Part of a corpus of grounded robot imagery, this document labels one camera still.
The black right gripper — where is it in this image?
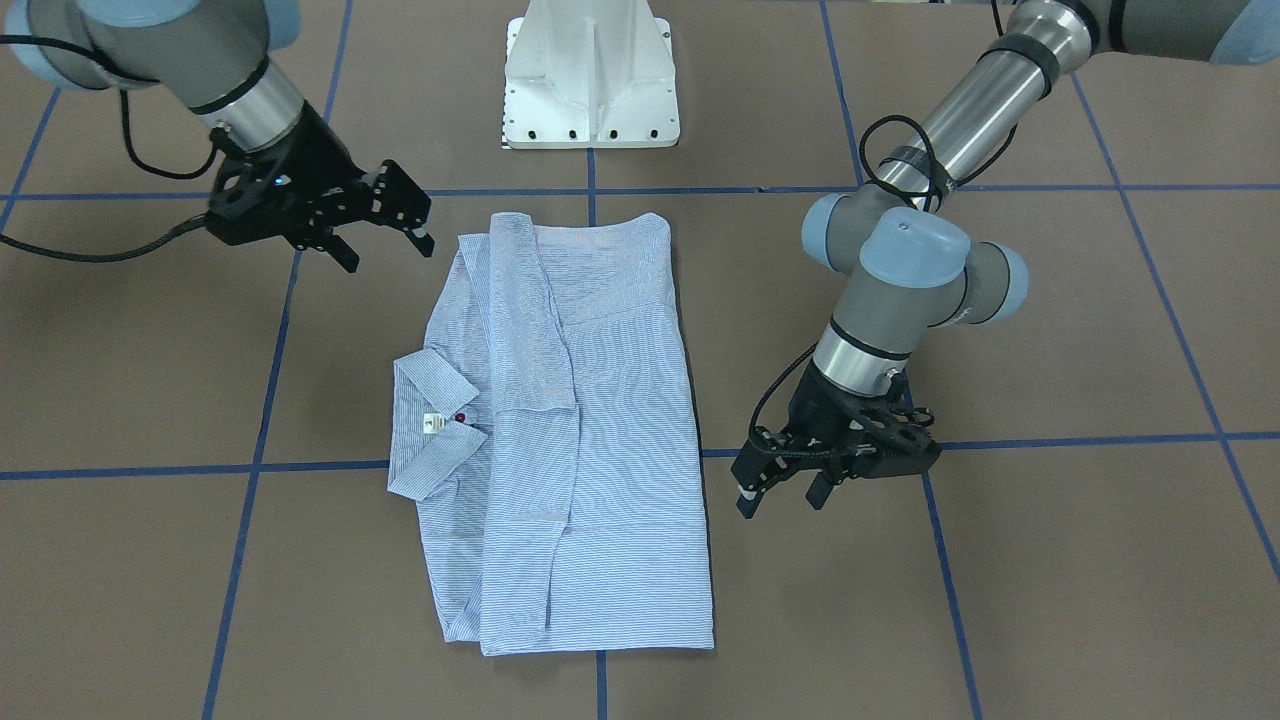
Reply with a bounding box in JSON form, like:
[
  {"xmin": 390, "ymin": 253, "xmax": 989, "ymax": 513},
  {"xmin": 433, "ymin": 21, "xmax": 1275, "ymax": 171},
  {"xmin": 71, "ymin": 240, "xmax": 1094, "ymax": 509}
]
[{"xmin": 205, "ymin": 104, "xmax": 435, "ymax": 274}]

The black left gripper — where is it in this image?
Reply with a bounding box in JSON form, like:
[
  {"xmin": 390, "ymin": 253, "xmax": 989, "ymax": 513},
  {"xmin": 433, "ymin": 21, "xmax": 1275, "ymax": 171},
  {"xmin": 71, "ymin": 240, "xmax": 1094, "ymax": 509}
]
[{"xmin": 731, "ymin": 363, "xmax": 942, "ymax": 520}]

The light blue striped shirt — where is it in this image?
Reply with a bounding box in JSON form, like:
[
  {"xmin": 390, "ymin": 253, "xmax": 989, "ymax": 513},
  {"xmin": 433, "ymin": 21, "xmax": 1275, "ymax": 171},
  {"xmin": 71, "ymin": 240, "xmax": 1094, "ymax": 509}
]
[{"xmin": 387, "ymin": 211, "xmax": 716, "ymax": 657}]

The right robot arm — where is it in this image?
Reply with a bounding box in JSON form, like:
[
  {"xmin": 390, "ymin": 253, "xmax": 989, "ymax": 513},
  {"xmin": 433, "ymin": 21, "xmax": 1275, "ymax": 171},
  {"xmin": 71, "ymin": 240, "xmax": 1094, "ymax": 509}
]
[{"xmin": 3, "ymin": 1, "xmax": 434, "ymax": 272}]

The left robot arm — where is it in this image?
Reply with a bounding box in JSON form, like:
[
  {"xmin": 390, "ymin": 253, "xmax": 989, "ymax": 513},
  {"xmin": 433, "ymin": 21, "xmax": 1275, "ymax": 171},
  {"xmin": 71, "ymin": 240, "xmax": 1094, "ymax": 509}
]
[{"xmin": 731, "ymin": 1, "xmax": 1279, "ymax": 519}]

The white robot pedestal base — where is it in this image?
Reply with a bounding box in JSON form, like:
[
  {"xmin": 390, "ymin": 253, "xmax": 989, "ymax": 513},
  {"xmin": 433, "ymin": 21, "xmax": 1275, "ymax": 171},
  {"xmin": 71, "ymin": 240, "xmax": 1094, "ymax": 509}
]
[{"xmin": 500, "ymin": 1, "xmax": 682, "ymax": 150}]

